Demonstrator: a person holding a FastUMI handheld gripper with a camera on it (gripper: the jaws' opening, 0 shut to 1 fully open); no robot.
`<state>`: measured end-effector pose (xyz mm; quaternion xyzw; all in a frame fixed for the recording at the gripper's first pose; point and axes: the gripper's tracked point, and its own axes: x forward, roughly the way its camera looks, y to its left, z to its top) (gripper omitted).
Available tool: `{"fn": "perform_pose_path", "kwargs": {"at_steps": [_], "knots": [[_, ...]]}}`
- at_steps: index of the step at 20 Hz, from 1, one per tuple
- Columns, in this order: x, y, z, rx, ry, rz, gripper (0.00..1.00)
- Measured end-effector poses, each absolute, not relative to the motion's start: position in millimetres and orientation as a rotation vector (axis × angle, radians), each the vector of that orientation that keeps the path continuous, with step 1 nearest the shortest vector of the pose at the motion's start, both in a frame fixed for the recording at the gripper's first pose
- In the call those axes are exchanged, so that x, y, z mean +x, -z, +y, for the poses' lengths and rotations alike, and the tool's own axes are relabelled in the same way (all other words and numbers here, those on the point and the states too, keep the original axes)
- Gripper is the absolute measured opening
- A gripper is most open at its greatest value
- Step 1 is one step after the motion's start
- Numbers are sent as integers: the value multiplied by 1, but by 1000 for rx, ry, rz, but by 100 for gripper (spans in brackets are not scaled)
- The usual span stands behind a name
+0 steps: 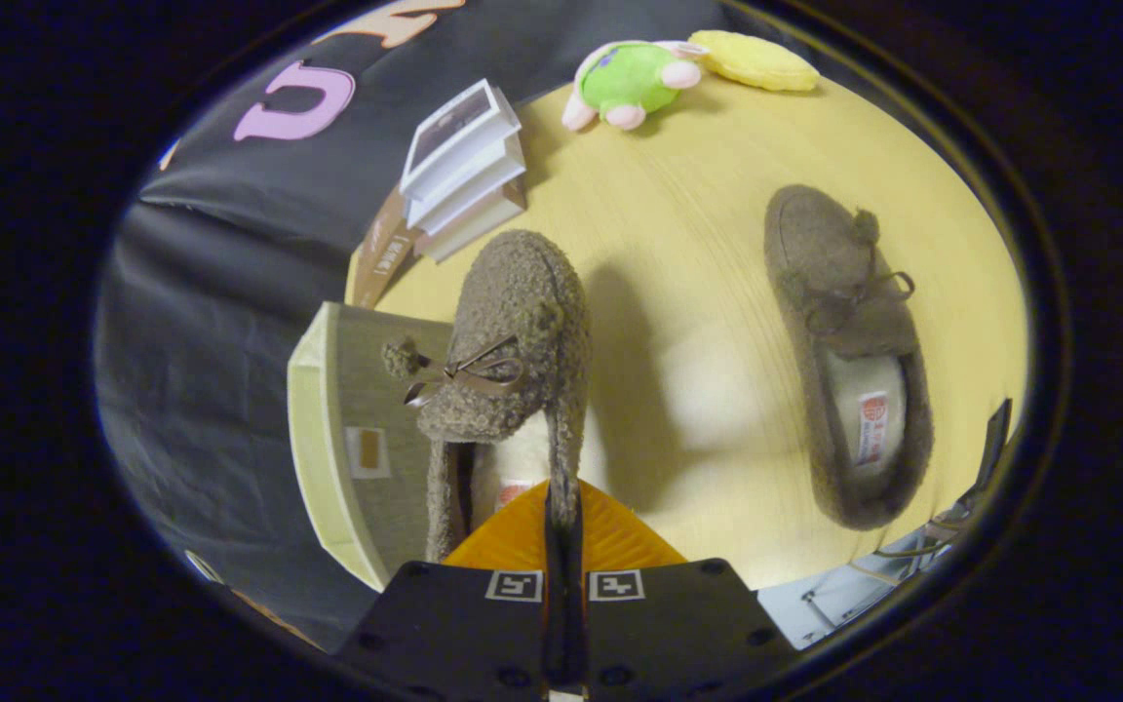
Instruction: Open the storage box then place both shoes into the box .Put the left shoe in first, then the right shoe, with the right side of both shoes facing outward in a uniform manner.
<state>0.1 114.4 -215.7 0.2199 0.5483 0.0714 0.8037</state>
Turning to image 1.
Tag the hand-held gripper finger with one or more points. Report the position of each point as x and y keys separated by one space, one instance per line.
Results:
x=574 y=604
x=554 y=604

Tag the grey fabric storage box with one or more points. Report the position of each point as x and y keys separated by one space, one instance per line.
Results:
x=367 y=390

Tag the brown fuzzy slipper shoe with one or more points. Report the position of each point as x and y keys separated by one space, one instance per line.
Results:
x=815 y=244
x=522 y=292

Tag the brown hardcover book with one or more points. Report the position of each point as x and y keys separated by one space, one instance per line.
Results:
x=386 y=253

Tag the plain white book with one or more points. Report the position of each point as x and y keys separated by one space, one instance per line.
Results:
x=474 y=190

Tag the green and pink plush toy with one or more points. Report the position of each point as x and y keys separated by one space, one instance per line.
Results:
x=630 y=78

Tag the yellow plush cushion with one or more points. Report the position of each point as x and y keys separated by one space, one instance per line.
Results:
x=756 y=60

